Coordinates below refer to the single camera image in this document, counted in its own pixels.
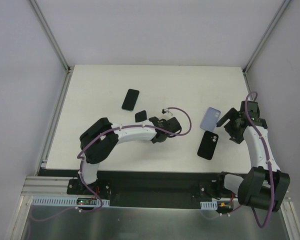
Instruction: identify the lilac phone case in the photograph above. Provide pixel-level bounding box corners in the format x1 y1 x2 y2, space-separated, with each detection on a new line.
199 107 221 132

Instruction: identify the black smartphone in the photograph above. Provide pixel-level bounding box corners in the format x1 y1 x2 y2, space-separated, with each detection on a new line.
134 110 148 123
121 88 140 111

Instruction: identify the black phone case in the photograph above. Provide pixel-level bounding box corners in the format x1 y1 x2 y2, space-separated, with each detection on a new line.
197 130 219 161

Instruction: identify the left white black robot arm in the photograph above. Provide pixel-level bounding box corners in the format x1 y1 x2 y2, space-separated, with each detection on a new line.
77 116 183 195

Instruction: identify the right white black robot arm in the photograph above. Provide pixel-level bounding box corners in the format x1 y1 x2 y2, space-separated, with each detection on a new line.
215 100 290 212

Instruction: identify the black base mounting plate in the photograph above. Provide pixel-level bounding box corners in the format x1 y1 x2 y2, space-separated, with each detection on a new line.
38 169 237 209

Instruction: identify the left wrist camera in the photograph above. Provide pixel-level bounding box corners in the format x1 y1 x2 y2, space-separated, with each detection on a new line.
161 108 173 117

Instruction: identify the right white cable duct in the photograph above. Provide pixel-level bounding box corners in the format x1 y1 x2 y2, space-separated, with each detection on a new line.
200 200 218 211

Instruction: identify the white cable duct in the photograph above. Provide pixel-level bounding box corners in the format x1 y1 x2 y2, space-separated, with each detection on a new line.
200 200 218 211
32 196 110 208

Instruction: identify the left aluminium frame post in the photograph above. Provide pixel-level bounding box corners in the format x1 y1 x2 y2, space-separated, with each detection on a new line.
28 0 75 73

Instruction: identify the aluminium frame post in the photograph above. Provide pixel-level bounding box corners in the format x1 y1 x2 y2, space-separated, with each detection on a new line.
28 0 75 73
242 0 292 75

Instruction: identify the right aluminium frame post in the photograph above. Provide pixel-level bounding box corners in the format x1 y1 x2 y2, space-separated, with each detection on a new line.
242 0 292 75

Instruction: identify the front aluminium rail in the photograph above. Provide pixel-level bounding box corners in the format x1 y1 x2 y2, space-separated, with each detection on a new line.
21 176 71 196

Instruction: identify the left white cable duct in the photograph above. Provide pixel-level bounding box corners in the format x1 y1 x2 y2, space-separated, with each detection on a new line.
32 196 110 208

